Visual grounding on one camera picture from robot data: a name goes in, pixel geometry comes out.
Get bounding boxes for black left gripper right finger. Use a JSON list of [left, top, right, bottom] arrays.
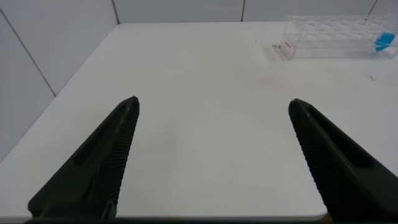
[[288, 98, 398, 222]]

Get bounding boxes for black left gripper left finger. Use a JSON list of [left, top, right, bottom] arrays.
[[27, 95, 141, 219]]

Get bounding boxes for clear plastic test tube rack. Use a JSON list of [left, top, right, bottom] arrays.
[[277, 13, 398, 62]]

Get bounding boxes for test tube with blue pigment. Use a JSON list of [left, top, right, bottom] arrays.
[[373, 13, 398, 58]]

